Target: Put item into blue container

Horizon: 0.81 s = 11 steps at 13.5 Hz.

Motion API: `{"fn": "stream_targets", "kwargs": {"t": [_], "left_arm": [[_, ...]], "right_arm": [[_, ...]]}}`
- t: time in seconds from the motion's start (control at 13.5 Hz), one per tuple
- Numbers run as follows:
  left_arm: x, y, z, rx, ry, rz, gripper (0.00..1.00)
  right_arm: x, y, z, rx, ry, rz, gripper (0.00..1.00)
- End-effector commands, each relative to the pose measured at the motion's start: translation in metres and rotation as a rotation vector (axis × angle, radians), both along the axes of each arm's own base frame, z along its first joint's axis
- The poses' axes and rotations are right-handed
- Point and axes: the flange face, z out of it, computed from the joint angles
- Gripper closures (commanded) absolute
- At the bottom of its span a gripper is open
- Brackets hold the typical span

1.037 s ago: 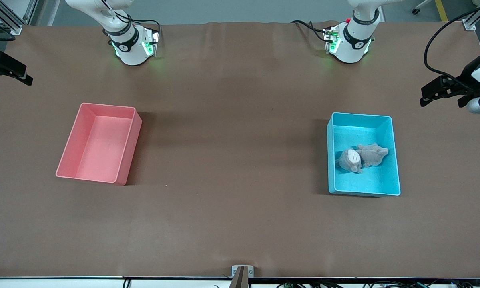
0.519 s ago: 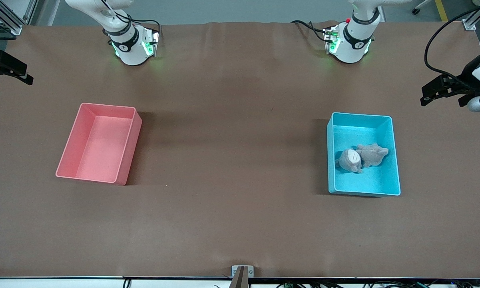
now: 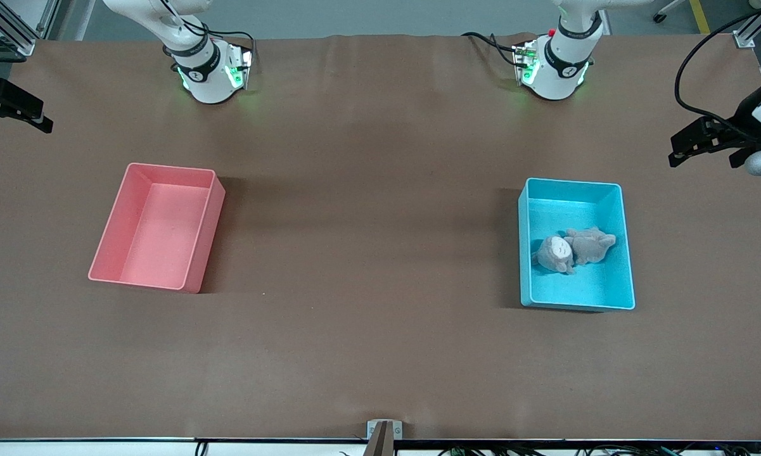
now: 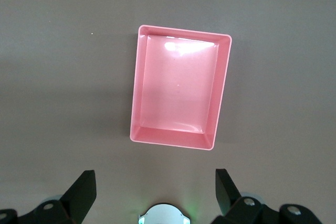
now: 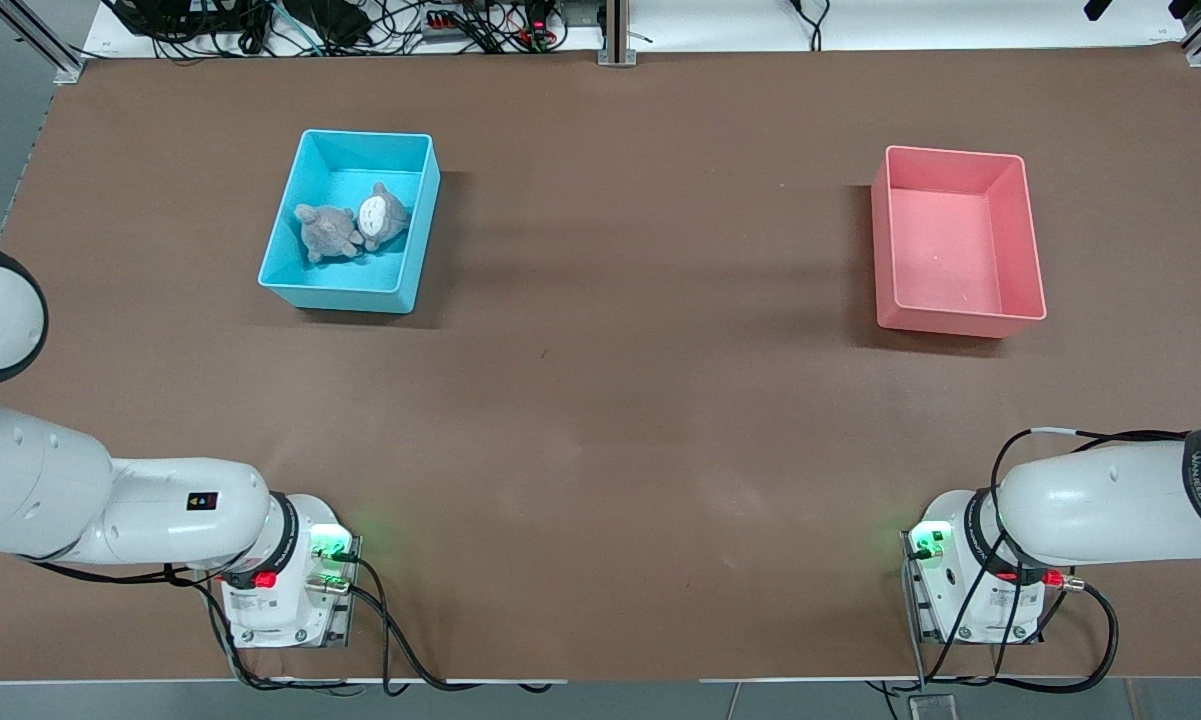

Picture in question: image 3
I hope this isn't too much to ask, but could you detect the black arm base cable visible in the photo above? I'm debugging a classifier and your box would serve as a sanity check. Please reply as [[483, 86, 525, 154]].
[[160, 0, 258, 64], [461, 31, 528, 68]]

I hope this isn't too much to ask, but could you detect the black left arm base cable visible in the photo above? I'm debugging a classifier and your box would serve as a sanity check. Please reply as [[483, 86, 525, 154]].
[[461, 31, 528, 68]]

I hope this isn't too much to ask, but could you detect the brown table cover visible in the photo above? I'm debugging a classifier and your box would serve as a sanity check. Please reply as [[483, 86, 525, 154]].
[[0, 33, 761, 441]]

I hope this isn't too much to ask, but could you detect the plain grey plush toy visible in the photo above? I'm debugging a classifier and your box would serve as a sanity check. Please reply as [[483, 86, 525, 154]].
[[564, 225, 618, 266]]

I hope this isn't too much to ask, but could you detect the pink plastic box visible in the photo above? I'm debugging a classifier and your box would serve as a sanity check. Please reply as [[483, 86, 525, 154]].
[[88, 163, 226, 294]]

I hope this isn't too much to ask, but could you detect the black chair caster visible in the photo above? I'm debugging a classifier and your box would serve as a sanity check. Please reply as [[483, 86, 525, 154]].
[[652, 0, 682, 24]]

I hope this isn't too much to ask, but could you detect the silver metal bracket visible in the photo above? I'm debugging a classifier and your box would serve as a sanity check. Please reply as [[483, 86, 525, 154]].
[[367, 419, 403, 440]]

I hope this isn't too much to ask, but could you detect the grey plush toy white face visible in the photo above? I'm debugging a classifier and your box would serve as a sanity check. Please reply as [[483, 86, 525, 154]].
[[532, 234, 577, 275]]

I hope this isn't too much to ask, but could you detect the brown post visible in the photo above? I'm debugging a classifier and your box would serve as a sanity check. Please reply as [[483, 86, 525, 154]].
[[364, 422, 394, 456]]

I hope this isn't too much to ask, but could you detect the aluminium frame profile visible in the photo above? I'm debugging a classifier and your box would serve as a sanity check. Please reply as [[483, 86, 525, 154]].
[[0, 0, 61, 63], [735, 0, 761, 49]]

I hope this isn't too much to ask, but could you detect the blue plastic box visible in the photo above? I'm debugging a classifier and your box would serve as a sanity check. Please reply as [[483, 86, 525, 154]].
[[518, 177, 636, 312]]

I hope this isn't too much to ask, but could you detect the black right arm base cable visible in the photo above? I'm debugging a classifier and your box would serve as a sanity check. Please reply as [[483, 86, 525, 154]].
[[160, 0, 258, 64]]

